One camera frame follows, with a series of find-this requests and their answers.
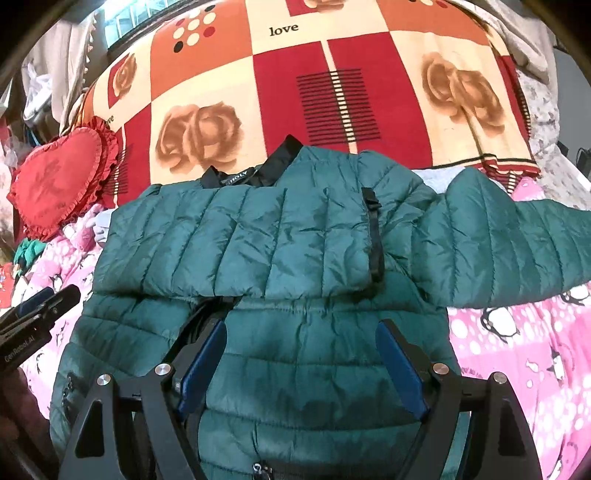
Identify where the grey cloth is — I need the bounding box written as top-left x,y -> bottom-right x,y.
411,167 -> 467,195

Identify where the window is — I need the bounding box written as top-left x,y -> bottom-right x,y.
104,0 -> 172,48

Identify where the floral bedsheet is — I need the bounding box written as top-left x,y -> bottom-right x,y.
512,69 -> 579,200

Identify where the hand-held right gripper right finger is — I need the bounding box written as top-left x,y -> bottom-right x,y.
376,318 -> 543,480

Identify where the beige curtain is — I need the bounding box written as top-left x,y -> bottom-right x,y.
443,0 -> 560,80
23,9 -> 112,131

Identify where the green cloth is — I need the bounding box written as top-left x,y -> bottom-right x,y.
14,239 -> 48,274

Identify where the rose patterned checked blanket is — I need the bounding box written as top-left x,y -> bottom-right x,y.
69,0 -> 543,195

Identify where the red cartoon print cloth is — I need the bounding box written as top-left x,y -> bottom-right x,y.
0,263 -> 20,306

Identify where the green puffer jacket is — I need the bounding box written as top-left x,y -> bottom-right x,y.
48,134 -> 591,480

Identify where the person's left hand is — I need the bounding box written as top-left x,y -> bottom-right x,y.
0,369 -> 46,462

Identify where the red heart-shaped ruffled pillow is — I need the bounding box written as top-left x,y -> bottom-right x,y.
7,115 -> 121,241

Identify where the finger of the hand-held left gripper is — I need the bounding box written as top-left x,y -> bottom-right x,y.
0,287 -> 55,321
9,285 -> 82,334

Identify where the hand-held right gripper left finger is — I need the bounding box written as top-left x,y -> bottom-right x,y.
58,318 -> 228,480

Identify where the pink penguin print quilt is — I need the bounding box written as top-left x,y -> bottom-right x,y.
14,175 -> 591,480

